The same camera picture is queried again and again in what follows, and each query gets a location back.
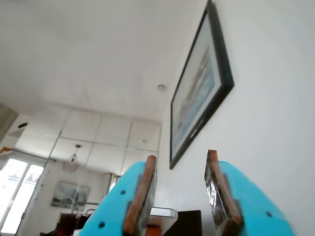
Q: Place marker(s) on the small framed painting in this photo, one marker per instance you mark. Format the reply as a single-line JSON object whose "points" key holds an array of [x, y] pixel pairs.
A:
{"points": [[70, 194]]}

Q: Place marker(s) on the dark red wooden furniture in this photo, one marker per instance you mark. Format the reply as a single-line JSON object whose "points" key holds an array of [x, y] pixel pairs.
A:
{"points": [[71, 221]]}

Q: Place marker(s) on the bright window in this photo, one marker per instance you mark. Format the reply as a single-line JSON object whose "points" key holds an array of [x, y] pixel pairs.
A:
{"points": [[17, 191]]}

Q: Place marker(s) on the dark cabinet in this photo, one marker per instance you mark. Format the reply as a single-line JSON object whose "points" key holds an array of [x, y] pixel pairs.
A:
{"points": [[189, 223]]}

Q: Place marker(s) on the black framed picture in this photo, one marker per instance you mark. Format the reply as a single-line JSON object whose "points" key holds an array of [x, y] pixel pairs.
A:
{"points": [[197, 98]]}

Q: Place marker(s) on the white tabletop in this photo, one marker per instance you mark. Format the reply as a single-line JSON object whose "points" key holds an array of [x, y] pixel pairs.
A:
{"points": [[163, 212]]}

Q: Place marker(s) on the round white ceiling fixture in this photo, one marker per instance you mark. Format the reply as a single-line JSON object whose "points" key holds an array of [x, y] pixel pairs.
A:
{"points": [[161, 87]]}

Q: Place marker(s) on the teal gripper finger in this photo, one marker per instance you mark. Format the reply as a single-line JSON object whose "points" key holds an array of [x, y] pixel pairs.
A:
{"points": [[258, 216], [110, 209]]}

